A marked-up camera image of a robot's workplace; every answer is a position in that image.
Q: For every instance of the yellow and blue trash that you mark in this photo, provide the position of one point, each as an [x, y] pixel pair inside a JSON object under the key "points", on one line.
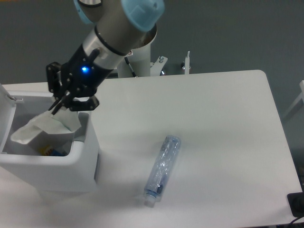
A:
{"points": [[49, 151]]}

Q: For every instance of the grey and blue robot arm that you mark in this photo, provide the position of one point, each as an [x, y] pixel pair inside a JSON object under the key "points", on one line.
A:
{"points": [[119, 26]]}

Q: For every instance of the white metal base frame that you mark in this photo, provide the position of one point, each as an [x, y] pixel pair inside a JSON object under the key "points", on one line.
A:
{"points": [[161, 68]]}

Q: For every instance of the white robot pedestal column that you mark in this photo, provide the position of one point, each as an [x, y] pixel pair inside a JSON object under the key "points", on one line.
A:
{"points": [[140, 57]]}

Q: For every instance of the crushed clear plastic bottle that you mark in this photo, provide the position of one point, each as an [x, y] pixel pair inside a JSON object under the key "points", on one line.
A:
{"points": [[161, 170]]}

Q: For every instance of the white furniture leg at right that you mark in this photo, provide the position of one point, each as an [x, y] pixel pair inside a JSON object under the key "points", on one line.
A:
{"points": [[296, 105]]}

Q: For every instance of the black device at table edge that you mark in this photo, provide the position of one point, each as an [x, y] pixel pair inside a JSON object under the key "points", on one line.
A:
{"points": [[296, 203]]}

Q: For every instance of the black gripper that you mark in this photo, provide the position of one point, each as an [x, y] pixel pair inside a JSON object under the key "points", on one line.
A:
{"points": [[80, 77]]}

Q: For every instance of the clear plastic wrapper bag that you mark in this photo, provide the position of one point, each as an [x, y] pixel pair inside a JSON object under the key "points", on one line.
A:
{"points": [[63, 122]]}

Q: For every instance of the white open trash can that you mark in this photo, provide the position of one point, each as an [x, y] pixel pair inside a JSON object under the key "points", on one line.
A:
{"points": [[74, 172]]}

